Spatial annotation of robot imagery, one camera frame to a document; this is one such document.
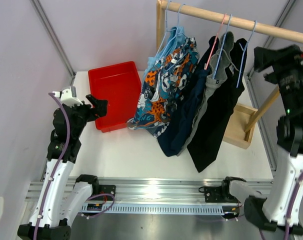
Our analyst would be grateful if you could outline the perforated cable duct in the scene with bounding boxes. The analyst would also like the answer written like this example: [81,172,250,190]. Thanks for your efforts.
[80,202,226,216]

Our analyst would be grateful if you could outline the black shorts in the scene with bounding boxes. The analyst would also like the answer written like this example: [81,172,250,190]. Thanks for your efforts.
[187,38,247,173]

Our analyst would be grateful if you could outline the wooden clothes rack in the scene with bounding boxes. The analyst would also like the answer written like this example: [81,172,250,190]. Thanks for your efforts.
[155,0,303,150]

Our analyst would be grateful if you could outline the light blue shorts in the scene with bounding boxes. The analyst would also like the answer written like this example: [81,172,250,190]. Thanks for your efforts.
[143,26,186,79]

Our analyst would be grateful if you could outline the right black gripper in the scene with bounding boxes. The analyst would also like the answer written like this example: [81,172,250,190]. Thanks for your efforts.
[253,43,303,113]

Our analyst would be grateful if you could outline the left aluminium corner post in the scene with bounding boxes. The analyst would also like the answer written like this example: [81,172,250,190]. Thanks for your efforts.
[30,0,76,80]

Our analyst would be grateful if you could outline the blue hanger of patterned shorts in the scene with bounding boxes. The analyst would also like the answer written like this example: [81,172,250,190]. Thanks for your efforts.
[166,4,187,73]

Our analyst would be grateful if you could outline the red plastic bin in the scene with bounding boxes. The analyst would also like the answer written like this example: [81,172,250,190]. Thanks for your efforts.
[88,61,142,133]

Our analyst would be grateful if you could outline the pink hanger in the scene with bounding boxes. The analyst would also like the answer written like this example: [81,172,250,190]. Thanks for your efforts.
[204,13,227,70]

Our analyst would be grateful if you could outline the grey shorts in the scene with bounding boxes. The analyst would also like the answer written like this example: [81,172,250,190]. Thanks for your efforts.
[177,31,234,156]

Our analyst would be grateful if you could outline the aluminium mounting rail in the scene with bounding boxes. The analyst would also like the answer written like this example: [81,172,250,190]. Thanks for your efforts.
[25,177,274,205]

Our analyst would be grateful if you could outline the blue hanger of grey shorts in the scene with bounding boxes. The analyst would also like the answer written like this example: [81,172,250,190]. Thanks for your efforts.
[213,14,233,79]

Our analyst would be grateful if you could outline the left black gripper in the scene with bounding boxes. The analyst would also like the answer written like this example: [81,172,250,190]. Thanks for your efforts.
[66,94,107,138]

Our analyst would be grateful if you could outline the navy blue shorts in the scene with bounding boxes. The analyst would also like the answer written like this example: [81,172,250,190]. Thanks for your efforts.
[157,36,219,157]

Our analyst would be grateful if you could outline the colourful patterned shorts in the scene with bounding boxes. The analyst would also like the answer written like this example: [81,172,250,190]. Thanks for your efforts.
[127,37,199,138]

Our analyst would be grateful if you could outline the light blue wire hanger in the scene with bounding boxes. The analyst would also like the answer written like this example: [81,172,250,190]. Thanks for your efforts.
[236,20,258,89]

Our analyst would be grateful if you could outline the aluminium corner post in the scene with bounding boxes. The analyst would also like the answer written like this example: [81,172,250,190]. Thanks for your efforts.
[246,0,300,81]
[30,0,76,80]

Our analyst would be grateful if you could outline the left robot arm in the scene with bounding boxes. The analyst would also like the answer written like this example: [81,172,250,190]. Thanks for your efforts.
[17,92,115,240]

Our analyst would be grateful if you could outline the right aluminium corner post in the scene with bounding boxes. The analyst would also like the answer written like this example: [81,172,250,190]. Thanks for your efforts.
[246,0,300,81]

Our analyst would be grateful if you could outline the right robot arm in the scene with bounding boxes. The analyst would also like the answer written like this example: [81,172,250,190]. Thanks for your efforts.
[199,44,303,239]

